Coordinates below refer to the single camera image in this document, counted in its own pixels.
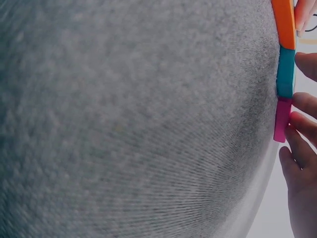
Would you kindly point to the person's right hand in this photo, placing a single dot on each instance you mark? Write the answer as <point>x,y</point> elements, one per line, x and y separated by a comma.
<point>305,173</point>

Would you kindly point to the person's left hand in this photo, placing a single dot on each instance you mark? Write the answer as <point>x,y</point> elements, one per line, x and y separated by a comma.
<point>303,12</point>

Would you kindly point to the person's left fingers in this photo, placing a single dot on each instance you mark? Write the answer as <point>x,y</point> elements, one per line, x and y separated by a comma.
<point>302,15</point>

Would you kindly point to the person's right thumb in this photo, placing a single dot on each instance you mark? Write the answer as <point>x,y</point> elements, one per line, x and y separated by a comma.
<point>307,64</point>

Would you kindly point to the pink rectangular block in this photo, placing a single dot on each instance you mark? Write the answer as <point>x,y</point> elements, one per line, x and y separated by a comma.
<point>282,120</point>

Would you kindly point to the teal rectangular block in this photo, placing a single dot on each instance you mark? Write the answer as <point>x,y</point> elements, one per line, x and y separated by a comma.
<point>286,72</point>

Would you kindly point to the orange rectangular block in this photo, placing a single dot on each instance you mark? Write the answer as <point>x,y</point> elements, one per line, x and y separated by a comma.
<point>284,22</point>

